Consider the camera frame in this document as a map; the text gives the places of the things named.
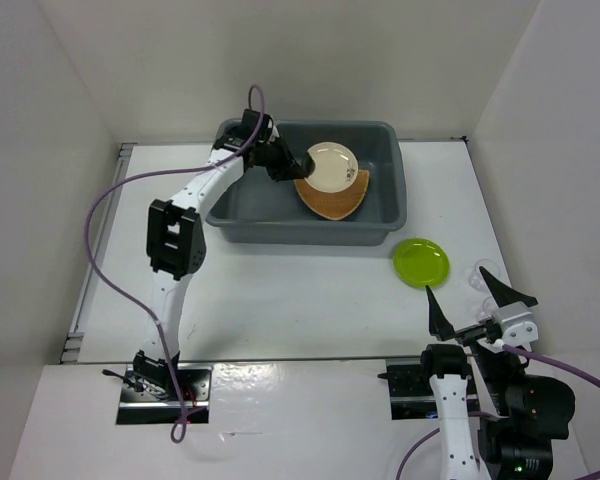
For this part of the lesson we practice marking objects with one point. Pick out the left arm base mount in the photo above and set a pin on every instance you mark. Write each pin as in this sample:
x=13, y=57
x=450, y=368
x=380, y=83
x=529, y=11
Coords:
x=142, y=404

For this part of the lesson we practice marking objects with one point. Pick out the cream ceramic plate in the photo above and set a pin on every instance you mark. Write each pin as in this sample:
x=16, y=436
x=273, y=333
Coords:
x=335, y=167

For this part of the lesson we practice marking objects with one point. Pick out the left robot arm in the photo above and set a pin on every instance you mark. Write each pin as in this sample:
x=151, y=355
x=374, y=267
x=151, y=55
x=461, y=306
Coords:
x=176, y=244

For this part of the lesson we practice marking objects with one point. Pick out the clear plastic cup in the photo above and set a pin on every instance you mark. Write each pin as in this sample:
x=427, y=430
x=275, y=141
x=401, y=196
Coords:
x=485, y=309
x=475, y=278

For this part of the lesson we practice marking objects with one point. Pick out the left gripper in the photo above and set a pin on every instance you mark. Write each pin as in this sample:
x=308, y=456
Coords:
x=287, y=165

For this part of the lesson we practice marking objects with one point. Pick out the orange woven triangular basket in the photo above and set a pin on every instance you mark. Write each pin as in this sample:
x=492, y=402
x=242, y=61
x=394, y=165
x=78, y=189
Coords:
x=335, y=206

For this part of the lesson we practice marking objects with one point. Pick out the grey plastic bin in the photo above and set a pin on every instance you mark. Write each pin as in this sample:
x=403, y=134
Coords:
x=259, y=210

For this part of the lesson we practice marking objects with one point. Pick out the green plastic plate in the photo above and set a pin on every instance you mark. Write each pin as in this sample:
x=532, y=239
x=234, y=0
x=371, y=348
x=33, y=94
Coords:
x=420, y=262

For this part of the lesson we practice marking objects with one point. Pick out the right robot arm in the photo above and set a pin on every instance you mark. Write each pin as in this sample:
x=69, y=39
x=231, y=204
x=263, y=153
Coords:
x=496, y=421

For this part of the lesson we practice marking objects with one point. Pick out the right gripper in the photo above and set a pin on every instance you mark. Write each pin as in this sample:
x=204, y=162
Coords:
x=439, y=322

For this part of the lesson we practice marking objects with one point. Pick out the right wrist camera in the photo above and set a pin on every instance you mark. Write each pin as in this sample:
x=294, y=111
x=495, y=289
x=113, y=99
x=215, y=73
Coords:
x=517, y=323

